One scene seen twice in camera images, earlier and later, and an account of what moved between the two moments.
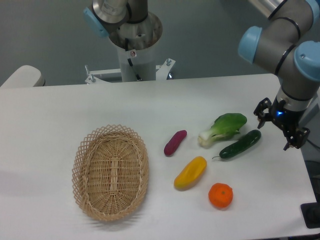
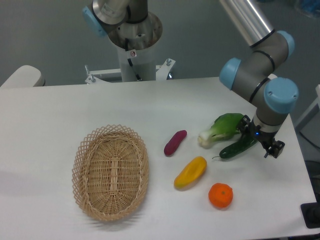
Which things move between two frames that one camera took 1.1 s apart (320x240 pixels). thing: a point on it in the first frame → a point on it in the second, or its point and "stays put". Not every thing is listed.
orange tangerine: (220, 195) stays put
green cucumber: (251, 138) stays put
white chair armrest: (25, 76) stays put
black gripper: (288, 120) → (265, 138)
